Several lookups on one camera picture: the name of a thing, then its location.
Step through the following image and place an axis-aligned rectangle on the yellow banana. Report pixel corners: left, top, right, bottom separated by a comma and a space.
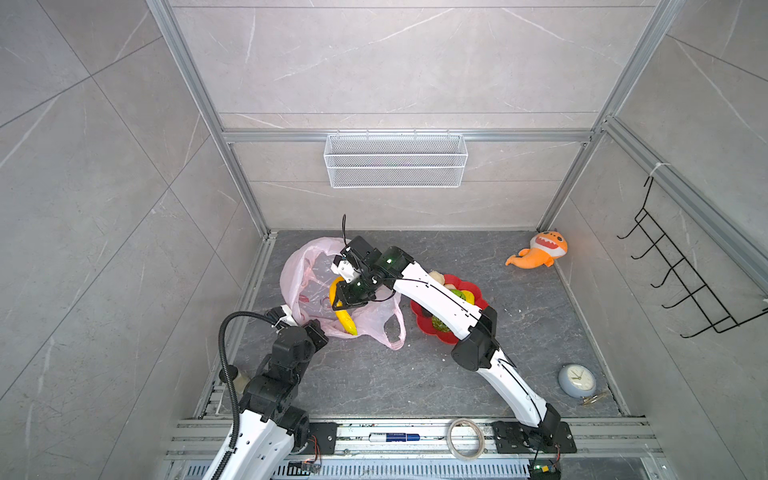
329, 276, 358, 336

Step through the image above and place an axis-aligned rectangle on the pink plastic bag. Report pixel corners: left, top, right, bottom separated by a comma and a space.
280, 237, 406, 350

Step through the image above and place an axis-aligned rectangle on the beige round fruit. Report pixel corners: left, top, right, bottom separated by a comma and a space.
429, 271, 446, 285

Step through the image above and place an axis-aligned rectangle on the red flower-shaped bowl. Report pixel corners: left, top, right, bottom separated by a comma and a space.
410, 274, 490, 346

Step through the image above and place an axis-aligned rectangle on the green bumpy fruit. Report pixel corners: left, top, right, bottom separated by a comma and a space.
431, 316, 451, 332

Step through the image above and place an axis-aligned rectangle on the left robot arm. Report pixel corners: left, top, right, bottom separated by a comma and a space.
205, 314, 328, 479

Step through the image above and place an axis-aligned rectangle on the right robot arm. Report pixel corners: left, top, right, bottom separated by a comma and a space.
331, 236, 561, 448

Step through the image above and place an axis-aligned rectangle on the blue white marker pen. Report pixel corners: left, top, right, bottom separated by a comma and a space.
368, 432, 421, 443

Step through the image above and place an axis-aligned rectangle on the white tape roll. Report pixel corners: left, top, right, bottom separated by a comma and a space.
445, 418, 486, 462

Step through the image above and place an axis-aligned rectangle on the orange shark plush toy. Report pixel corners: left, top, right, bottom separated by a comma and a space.
505, 231, 568, 270

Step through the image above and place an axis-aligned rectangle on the small grey alarm clock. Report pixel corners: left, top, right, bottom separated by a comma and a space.
558, 363, 597, 398

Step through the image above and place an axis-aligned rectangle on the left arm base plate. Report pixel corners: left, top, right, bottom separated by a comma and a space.
299, 422, 339, 456

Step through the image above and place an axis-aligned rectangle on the black corrugated cable conduit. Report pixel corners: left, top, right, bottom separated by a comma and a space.
206, 310, 280, 480

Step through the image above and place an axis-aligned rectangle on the white wire mesh basket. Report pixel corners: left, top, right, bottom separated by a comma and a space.
323, 133, 469, 189

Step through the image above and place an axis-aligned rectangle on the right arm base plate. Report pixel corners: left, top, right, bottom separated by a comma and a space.
491, 421, 577, 454

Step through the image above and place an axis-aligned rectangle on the black wire hook rack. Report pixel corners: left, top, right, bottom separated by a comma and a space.
616, 176, 767, 339

